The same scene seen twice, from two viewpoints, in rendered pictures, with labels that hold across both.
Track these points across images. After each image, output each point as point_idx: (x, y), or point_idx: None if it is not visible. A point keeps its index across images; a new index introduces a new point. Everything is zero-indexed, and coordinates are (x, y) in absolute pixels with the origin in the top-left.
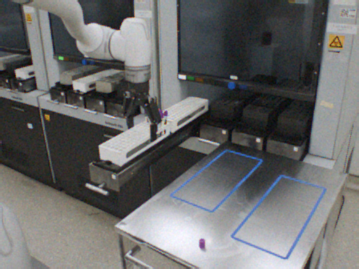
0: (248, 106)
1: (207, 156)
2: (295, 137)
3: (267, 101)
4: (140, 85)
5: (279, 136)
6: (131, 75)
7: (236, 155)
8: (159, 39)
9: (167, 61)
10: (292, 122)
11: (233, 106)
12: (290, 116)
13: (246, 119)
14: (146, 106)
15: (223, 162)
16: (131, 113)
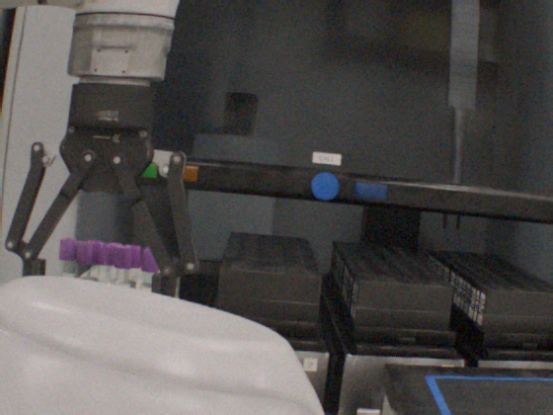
0: (365, 278)
1: (402, 389)
2: (550, 344)
3: (393, 271)
4: (142, 93)
5: (508, 349)
6: (116, 49)
7: (480, 380)
8: (15, 35)
9: (38, 113)
10: (531, 304)
11: (314, 275)
12: (516, 289)
13: (370, 320)
14: (141, 195)
15: (472, 392)
16: (46, 239)
